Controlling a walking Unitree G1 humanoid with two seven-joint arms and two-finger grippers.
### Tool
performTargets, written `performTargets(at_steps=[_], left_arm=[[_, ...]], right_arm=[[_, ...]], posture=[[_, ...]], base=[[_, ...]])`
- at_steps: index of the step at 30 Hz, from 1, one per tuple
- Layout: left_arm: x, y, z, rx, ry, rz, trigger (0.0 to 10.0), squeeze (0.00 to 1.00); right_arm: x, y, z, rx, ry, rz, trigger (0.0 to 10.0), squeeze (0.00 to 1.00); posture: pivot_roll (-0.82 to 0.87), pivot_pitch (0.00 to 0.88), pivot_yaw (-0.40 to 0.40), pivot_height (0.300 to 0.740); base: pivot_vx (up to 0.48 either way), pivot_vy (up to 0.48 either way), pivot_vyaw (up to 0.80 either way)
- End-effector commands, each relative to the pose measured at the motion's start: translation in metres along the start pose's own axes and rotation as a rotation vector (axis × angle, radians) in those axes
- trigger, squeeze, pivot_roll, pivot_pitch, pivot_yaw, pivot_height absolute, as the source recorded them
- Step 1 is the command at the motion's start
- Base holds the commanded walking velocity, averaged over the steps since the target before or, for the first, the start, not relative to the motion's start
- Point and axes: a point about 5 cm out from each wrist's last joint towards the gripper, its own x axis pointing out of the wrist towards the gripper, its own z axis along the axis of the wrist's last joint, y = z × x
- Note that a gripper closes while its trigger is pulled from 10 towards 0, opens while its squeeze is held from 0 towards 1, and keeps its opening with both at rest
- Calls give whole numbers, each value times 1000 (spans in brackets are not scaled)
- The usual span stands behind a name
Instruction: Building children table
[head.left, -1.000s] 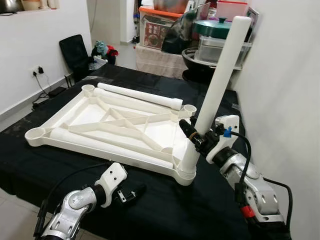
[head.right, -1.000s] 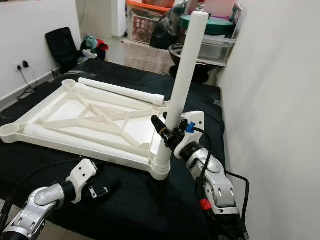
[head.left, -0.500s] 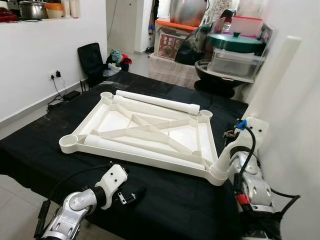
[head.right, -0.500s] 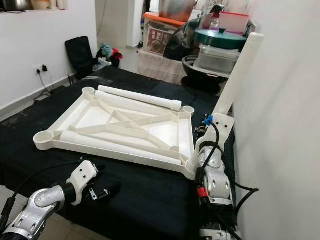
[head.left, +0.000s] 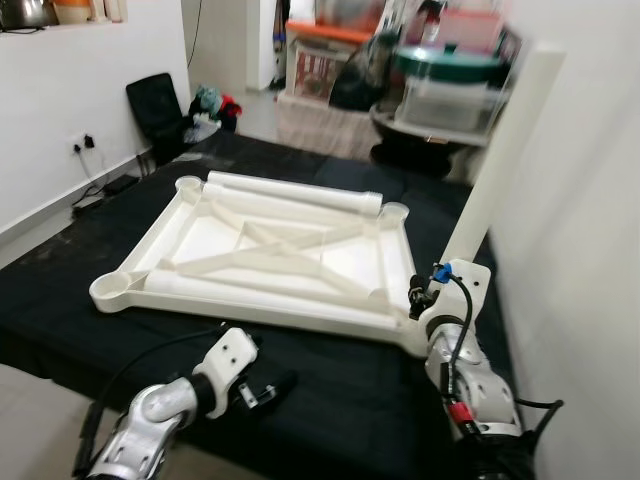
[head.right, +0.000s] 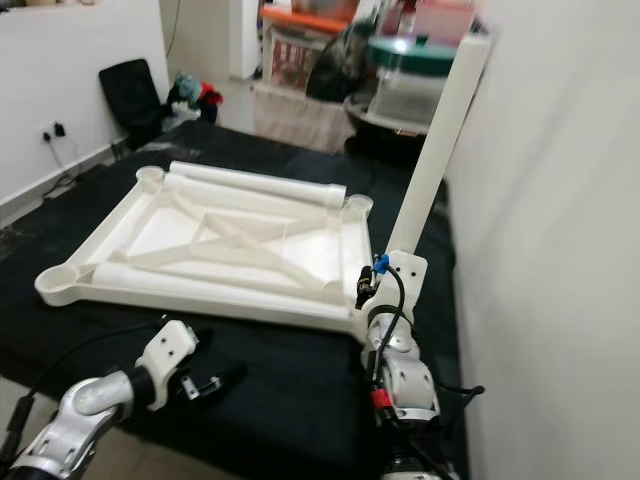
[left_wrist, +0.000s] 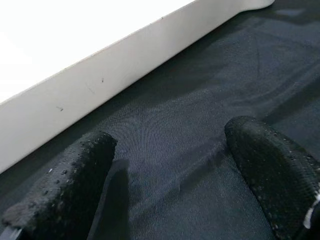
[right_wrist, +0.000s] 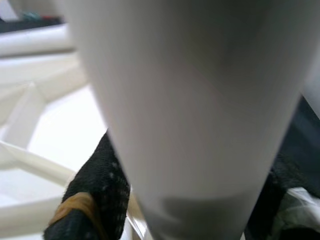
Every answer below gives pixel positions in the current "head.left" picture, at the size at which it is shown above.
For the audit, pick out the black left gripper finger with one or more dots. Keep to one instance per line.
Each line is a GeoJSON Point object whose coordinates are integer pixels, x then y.
{"type": "Point", "coordinates": [280, 381]}

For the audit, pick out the black tablecloth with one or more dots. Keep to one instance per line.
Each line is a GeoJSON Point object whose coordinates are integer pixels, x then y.
{"type": "Point", "coordinates": [330, 400]}

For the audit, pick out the white plastic table top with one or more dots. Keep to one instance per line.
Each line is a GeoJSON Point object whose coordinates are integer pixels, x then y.
{"type": "Point", "coordinates": [250, 250]}

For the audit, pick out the black wok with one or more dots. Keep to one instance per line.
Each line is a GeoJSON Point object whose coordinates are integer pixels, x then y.
{"type": "Point", "coordinates": [420, 150]}

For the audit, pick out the beige cloth covered bench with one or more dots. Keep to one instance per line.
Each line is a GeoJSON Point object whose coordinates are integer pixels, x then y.
{"type": "Point", "coordinates": [325, 130]}

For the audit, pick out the glossy black bag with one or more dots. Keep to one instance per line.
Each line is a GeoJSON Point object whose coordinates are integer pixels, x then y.
{"type": "Point", "coordinates": [360, 80]}

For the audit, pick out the green pot with lid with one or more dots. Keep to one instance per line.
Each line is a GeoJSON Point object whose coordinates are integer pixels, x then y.
{"type": "Point", "coordinates": [450, 65]}

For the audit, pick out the black power adapter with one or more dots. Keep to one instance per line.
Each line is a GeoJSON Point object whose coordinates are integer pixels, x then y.
{"type": "Point", "coordinates": [120, 185]}

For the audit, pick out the orange lidded storage box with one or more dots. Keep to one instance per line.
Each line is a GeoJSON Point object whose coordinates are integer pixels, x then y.
{"type": "Point", "coordinates": [315, 65]}

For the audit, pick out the red cloth item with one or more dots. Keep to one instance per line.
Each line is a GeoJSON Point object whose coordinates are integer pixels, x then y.
{"type": "Point", "coordinates": [230, 106]}

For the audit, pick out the red lidded plastic container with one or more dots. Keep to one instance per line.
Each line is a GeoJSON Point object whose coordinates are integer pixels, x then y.
{"type": "Point", "coordinates": [470, 28]}

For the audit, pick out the black folding chair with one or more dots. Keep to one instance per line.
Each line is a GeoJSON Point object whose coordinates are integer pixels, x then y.
{"type": "Point", "coordinates": [155, 105]}

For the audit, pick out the orange bowl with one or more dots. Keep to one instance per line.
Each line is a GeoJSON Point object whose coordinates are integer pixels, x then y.
{"type": "Point", "coordinates": [70, 10]}

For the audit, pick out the small steel cooking pot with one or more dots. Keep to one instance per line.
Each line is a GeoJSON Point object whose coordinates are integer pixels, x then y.
{"type": "Point", "coordinates": [22, 12]}

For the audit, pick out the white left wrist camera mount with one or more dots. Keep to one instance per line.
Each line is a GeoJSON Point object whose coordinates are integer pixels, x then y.
{"type": "Point", "coordinates": [228, 365]}

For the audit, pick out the black wall charger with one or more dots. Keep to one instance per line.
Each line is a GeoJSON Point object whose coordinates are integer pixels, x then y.
{"type": "Point", "coordinates": [85, 142]}

